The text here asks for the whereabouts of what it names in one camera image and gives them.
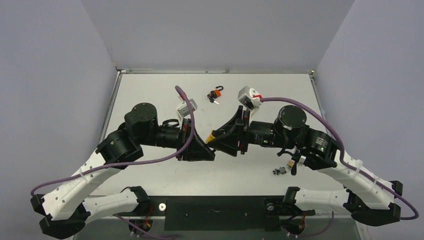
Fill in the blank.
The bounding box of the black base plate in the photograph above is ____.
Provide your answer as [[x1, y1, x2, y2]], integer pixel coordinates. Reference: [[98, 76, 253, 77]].
[[124, 195, 316, 232]]

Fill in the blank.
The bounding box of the orange padlock with keys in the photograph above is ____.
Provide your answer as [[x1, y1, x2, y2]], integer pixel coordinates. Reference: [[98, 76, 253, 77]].
[[206, 85, 224, 105]]

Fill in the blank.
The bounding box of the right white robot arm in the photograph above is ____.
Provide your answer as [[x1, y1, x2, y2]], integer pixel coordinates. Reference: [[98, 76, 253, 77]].
[[206, 105, 403, 227]]

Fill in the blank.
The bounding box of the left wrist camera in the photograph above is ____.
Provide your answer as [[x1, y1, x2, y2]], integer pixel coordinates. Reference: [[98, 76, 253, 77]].
[[176, 98, 198, 125]]

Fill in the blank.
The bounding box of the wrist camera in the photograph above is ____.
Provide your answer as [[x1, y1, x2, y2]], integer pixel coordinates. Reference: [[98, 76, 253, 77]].
[[237, 85, 262, 123], [176, 98, 198, 125]]

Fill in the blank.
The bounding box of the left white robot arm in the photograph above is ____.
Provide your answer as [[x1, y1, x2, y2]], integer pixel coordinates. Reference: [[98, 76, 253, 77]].
[[30, 102, 215, 240]]

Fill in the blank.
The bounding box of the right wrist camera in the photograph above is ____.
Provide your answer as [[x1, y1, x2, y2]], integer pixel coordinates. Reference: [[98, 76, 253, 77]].
[[237, 85, 262, 123]]

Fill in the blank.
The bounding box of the yellow padlock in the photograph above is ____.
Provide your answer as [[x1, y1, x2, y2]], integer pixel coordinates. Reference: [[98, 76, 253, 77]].
[[205, 130, 216, 144]]

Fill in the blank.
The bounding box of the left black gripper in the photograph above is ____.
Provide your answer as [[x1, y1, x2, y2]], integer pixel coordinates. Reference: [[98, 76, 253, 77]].
[[142, 118, 218, 161]]

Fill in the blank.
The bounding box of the brass long-shackle padlock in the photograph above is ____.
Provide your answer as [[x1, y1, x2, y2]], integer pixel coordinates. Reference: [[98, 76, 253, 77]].
[[272, 160, 296, 176]]

